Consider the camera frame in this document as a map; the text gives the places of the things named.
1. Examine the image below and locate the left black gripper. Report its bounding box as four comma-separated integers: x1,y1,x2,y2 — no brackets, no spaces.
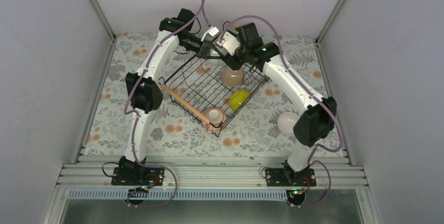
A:
180,34,224,59

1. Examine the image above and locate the beige ceramic bowl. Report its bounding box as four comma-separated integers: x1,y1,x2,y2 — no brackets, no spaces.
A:
221,66,244,87

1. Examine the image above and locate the black wire dish rack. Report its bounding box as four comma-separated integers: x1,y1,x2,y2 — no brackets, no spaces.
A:
160,54,269,136

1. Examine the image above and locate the white ceramic bowl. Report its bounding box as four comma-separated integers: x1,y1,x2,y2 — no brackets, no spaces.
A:
277,111,300,136

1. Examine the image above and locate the pale green bowl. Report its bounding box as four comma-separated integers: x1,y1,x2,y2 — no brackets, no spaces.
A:
207,50,223,65

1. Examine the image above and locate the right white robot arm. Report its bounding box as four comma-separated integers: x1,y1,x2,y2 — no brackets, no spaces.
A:
218,23,337,186

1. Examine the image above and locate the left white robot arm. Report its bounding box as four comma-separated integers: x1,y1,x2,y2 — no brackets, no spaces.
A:
119,8,212,185

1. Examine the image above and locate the yellow-green bowl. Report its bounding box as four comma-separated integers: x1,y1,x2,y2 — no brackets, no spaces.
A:
229,89,250,111

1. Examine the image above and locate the floral patterned table mat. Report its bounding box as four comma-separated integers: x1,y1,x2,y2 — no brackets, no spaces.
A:
83,32,345,158

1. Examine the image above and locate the white bowl orange rim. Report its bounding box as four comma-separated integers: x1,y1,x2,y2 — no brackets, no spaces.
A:
203,107,226,132

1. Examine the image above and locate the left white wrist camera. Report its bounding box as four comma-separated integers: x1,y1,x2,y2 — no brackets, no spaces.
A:
201,26,220,45

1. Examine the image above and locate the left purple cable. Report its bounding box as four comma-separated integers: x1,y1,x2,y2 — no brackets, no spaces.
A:
123,0,206,208

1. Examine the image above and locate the purple cable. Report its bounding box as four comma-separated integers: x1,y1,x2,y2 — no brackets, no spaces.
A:
123,0,206,208
217,15,346,209

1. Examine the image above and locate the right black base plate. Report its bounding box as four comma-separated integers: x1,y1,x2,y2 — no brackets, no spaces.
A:
262,167,317,187

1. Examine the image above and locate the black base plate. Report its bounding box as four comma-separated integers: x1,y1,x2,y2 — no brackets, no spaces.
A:
262,167,317,187
111,167,164,186

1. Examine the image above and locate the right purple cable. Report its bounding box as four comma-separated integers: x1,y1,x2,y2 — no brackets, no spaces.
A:
217,15,346,209

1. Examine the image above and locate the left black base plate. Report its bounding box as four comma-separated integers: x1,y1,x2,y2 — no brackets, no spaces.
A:
111,167,164,186

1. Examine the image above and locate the white slotted cable duct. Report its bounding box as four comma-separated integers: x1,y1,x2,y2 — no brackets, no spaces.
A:
67,188,287,201

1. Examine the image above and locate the aluminium rail frame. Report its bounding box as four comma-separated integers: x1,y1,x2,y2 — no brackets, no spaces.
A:
43,155,380,223

